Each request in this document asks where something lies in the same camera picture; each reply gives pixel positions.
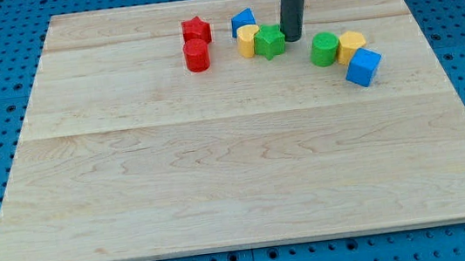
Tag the green star block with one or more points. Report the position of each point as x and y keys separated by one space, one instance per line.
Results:
x=269 y=41

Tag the red star block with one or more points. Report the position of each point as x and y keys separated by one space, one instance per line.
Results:
x=195 y=28

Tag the light wooden board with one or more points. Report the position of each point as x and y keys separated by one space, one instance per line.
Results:
x=126 y=155

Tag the red cylinder block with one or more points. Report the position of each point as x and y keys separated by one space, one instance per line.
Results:
x=196 y=54

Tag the yellow heart block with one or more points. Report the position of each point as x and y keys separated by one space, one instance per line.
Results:
x=245 y=40

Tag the blue triangle block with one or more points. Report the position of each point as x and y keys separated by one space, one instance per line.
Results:
x=245 y=17

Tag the green cylinder block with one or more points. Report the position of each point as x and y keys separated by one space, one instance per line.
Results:
x=324 y=49

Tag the yellow hexagon block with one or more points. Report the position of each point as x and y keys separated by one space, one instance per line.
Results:
x=348 y=43

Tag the blue cube block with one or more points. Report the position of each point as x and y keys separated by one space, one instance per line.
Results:
x=363 y=67

